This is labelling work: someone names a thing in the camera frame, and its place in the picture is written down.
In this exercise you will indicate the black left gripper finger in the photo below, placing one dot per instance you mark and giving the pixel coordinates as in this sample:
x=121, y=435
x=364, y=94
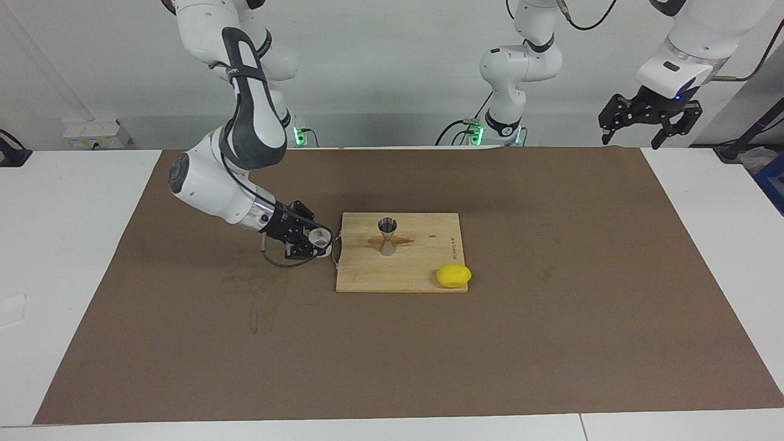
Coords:
x=621, y=110
x=686, y=119

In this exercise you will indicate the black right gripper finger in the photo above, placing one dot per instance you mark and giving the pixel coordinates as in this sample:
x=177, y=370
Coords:
x=300, y=249
x=305, y=217

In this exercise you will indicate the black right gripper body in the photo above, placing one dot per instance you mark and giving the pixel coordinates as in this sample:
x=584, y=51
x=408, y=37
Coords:
x=280, y=225

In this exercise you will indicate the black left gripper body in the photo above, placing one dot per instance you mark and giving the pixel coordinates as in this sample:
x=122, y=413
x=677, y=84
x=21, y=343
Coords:
x=667, y=105

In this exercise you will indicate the small clear glass cup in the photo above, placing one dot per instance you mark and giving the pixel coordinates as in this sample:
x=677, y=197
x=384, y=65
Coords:
x=318, y=236

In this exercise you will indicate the steel double jigger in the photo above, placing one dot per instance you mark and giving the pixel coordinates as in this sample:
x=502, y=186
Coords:
x=387, y=226

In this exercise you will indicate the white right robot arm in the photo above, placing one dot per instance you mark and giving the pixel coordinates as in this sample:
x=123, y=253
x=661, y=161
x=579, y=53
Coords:
x=208, y=184

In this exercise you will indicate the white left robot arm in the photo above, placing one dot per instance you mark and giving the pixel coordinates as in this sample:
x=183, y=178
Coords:
x=520, y=64

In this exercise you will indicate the black tripod stand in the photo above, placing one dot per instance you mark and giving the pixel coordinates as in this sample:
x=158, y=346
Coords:
x=756, y=127

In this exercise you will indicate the wooden cutting board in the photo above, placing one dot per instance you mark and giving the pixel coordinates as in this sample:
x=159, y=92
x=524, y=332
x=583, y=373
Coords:
x=398, y=272

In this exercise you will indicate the blue crate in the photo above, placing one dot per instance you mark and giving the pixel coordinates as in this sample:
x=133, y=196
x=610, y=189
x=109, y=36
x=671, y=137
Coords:
x=773, y=190

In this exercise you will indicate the yellow lemon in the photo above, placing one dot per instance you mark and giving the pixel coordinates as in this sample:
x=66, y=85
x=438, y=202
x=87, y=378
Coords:
x=453, y=275

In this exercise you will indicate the brown table mat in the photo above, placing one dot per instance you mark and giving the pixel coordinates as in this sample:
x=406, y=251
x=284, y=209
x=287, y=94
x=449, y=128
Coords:
x=429, y=355

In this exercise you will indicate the white power socket box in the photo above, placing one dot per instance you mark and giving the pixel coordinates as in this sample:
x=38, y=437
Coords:
x=92, y=130

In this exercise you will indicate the black stand base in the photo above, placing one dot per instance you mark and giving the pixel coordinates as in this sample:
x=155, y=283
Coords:
x=12, y=156

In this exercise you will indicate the white tape patch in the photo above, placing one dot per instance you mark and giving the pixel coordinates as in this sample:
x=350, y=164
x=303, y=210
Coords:
x=12, y=309

